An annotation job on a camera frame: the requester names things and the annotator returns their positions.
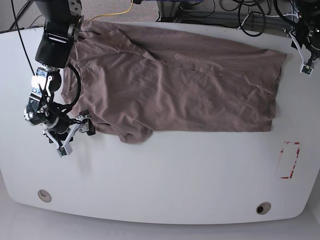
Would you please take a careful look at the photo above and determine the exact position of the yellow cable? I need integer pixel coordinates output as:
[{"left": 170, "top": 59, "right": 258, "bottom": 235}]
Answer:
[{"left": 89, "top": 0, "right": 133, "bottom": 22}]

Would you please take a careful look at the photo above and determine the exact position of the pink t-shirt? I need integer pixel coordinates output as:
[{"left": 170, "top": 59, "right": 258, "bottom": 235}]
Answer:
[{"left": 61, "top": 20, "right": 287, "bottom": 144}]

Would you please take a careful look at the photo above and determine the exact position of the table grommet hole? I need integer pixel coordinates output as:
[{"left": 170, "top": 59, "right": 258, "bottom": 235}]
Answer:
[
  {"left": 37, "top": 189, "right": 52, "bottom": 203},
  {"left": 256, "top": 202, "right": 272, "bottom": 215}
]

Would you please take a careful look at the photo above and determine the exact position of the white cable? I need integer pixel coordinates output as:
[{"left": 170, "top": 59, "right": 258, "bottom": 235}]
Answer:
[{"left": 236, "top": 12, "right": 300, "bottom": 30}]

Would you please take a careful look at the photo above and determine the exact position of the red tape rectangle marking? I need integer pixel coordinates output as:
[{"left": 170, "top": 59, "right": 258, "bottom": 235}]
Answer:
[{"left": 278, "top": 141, "right": 300, "bottom": 179}]

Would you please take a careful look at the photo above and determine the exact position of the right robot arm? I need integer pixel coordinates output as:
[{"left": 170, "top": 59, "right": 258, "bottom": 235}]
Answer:
[{"left": 24, "top": 0, "right": 95, "bottom": 148}]

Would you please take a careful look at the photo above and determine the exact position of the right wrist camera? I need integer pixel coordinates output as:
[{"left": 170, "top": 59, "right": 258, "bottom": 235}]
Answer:
[{"left": 43, "top": 123, "right": 81, "bottom": 157}]

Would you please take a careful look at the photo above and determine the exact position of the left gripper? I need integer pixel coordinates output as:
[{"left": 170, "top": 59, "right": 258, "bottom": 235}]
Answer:
[{"left": 291, "top": 23, "right": 320, "bottom": 57}]

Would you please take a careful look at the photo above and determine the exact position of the aluminium frame base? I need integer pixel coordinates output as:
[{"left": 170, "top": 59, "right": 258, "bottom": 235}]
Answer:
[{"left": 156, "top": 0, "right": 289, "bottom": 30}]

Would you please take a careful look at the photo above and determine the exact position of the left table grommet hole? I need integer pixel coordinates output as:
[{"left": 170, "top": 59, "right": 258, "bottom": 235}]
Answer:
[{"left": 37, "top": 189, "right": 52, "bottom": 203}]

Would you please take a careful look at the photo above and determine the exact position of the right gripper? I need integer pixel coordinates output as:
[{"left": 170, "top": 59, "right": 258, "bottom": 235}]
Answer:
[{"left": 42, "top": 110, "right": 96, "bottom": 143}]

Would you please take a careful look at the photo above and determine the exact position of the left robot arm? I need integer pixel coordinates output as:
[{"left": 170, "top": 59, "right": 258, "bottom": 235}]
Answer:
[{"left": 273, "top": 0, "right": 320, "bottom": 61}]

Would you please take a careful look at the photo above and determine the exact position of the right table grommet hole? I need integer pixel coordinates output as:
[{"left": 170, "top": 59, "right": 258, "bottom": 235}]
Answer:
[{"left": 256, "top": 202, "right": 272, "bottom": 215}]

